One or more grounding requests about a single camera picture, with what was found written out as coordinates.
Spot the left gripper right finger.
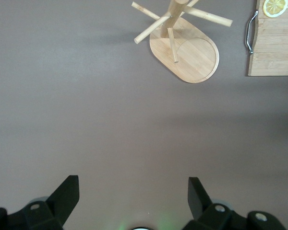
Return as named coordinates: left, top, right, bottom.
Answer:
left=182, top=177, right=288, bottom=230

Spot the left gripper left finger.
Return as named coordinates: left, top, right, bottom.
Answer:
left=0, top=175, right=80, bottom=230

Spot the wooden cup rack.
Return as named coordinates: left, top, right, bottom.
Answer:
left=131, top=0, right=233, bottom=84

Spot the wooden cutting board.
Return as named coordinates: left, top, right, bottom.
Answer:
left=244, top=0, right=288, bottom=77

